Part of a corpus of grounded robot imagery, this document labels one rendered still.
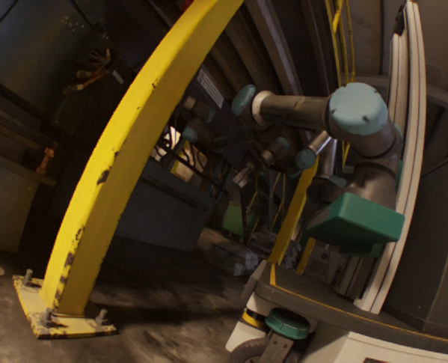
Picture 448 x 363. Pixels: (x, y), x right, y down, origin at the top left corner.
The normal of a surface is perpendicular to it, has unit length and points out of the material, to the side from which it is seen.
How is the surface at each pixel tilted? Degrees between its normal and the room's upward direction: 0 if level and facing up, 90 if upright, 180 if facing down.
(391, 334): 90
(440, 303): 90
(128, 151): 90
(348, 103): 91
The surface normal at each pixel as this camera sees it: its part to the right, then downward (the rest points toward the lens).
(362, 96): -0.64, -0.38
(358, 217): -0.20, -0.26
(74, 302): 0.80, 0.27
